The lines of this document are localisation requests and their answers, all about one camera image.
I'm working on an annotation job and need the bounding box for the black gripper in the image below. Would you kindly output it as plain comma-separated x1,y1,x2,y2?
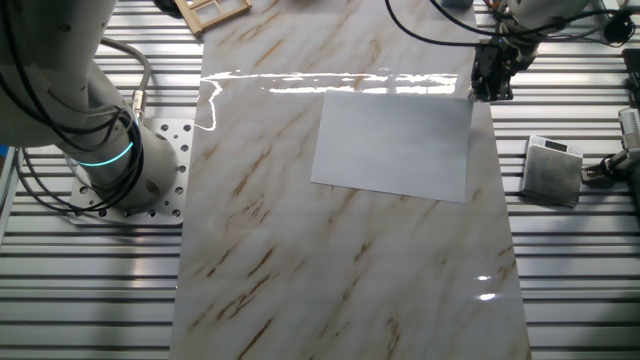
470,41,524,103

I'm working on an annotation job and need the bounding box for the white paper sheet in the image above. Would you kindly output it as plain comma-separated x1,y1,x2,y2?
309,89,475,204

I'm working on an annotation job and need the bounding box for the silver digital scale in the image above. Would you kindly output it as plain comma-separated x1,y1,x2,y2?
519,134,585,209

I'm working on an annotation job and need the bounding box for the marble pattern board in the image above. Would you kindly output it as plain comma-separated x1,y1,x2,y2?
168,0,532,360

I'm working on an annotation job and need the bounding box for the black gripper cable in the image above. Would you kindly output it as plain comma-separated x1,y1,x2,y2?
383,0,484,50

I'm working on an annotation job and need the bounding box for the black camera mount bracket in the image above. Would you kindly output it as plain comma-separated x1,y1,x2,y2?
581,148,640,190

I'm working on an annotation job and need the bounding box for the silver depth camera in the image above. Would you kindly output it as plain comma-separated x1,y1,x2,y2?
618,107,640,151

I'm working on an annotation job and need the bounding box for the small wooden window frame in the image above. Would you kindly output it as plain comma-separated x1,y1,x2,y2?
173,0,253,36

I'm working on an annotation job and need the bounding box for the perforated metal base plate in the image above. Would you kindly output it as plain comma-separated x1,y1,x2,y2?
68,118,195,226

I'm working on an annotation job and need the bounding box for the grey cable with metal connector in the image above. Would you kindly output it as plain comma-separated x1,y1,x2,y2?
99,37,154,124

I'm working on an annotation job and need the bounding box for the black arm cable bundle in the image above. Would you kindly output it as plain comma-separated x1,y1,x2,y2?
0,0,146,214

